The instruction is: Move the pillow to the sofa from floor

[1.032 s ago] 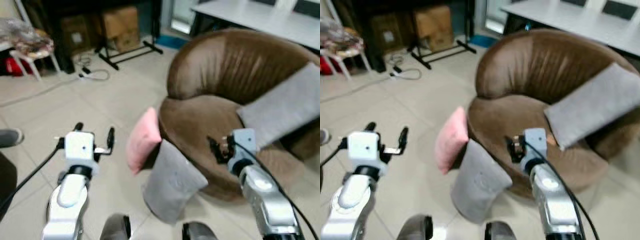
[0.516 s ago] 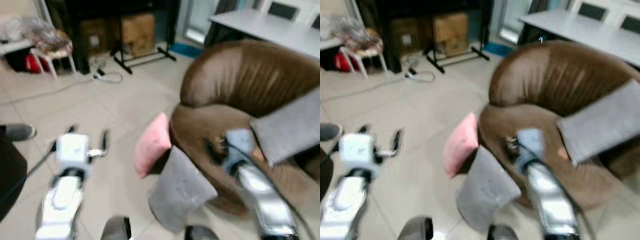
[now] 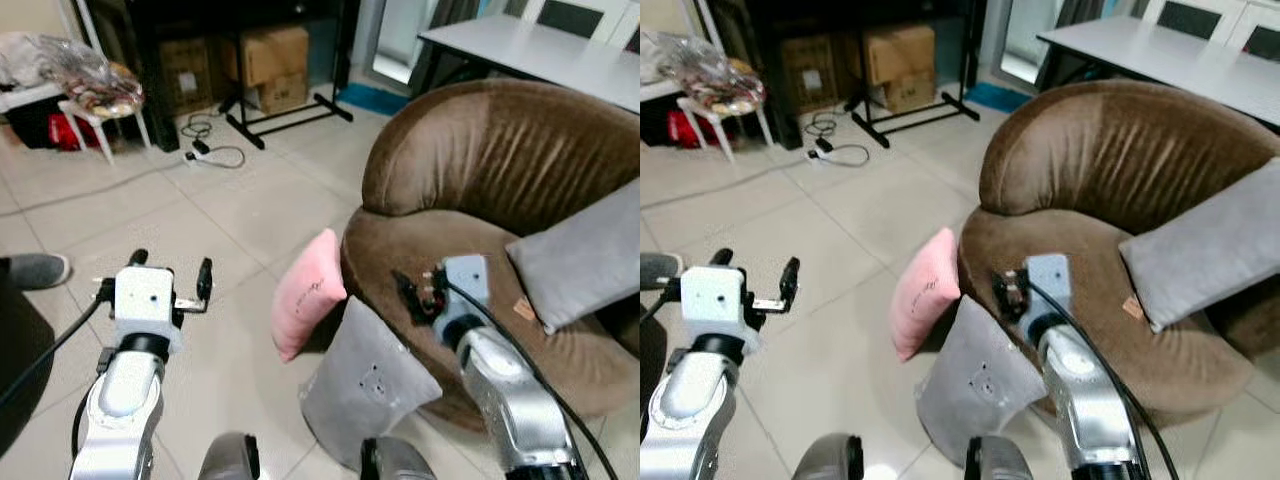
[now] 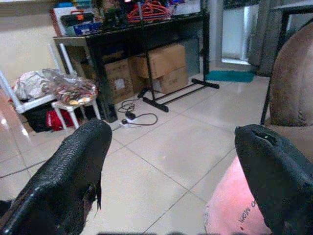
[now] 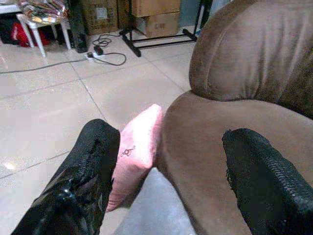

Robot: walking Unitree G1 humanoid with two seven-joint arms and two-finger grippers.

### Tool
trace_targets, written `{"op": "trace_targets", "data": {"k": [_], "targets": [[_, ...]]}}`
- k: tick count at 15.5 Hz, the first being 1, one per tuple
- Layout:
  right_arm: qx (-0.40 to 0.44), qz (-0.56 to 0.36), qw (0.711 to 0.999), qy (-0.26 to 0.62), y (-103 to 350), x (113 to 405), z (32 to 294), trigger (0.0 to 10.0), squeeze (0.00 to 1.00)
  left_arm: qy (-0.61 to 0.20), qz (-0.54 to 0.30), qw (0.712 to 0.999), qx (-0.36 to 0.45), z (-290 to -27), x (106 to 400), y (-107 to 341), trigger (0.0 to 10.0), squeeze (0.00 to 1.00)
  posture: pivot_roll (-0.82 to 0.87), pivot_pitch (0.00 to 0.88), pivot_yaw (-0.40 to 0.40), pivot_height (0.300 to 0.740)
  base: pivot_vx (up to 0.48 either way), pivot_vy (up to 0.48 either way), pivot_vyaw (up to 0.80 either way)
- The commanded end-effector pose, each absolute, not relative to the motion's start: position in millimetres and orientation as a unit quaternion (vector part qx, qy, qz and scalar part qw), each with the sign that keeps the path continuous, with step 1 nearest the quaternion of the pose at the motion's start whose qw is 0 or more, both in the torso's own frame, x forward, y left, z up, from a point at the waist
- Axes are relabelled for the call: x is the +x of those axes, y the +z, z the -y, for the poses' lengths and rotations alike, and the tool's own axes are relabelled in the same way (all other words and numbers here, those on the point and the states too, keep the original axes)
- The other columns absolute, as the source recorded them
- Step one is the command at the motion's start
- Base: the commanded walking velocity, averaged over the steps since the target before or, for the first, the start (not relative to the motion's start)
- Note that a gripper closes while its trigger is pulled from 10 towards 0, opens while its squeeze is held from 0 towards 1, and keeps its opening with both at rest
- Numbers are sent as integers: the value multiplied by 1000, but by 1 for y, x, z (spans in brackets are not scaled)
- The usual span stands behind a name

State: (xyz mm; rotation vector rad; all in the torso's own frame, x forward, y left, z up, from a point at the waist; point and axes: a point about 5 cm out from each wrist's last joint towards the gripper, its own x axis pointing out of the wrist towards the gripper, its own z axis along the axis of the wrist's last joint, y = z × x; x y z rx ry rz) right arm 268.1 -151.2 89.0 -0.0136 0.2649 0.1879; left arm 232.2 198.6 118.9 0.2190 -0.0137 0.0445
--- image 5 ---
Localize brown suede sofa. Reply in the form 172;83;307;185
156;0;313;235

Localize red bag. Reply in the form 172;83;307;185
10;21;51;48

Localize white plastic chair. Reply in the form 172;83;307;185
16;13;72;57

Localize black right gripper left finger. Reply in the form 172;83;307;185
10;118;121;235

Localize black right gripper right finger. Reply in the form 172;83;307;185
222;127;313;235

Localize small brown cardboard box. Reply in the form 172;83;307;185
135;11;180;38

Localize pink printed pillow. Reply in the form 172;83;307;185
106;103;164;212

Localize black metal rack stand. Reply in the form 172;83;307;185
119;0;205;58

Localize shiny patterned foil bag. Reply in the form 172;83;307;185
17;0;68;24

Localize grey white pillow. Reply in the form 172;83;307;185
116;166;196;235

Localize grey floor cable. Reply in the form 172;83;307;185
0;57;89;74

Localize tall brown cardboard box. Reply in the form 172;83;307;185
132;0;181;18

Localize brown cardboard box with label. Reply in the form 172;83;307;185
82;0;120;36

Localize white power strip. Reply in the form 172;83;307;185
85;51;106;61

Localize black power cable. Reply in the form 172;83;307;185
92;33;127;66

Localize black tower speaker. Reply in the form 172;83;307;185
67;0;89;53

